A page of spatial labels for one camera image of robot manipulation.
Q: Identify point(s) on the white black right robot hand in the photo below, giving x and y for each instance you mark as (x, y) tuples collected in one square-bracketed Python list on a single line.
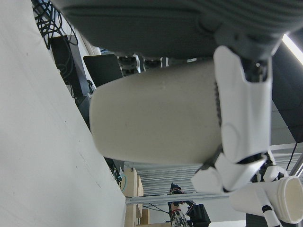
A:
[(271, 173)]

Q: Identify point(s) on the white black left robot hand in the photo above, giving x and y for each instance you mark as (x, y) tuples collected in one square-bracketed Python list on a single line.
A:
[(142, 28)]

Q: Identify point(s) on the white paper cup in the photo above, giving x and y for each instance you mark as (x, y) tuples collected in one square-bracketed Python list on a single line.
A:
[(246, 201)]

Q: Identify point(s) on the beige cup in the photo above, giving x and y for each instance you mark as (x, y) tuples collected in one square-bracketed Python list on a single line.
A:
[(154, 113)]

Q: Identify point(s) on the black monitor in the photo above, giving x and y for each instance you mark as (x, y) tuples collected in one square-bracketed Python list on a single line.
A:
[(101, 69)]

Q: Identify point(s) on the black power adapter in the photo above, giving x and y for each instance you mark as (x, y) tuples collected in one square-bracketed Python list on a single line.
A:
[(68, 66)]

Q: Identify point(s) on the ceiling light strip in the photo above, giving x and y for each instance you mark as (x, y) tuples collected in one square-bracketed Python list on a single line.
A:
[(293, 47)]

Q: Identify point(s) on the wooden box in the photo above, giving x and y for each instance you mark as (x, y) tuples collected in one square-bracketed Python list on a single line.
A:
[(132, 186)]

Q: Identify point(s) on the aluminium frame rail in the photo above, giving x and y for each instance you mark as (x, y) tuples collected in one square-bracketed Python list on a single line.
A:
[(165, 197)]

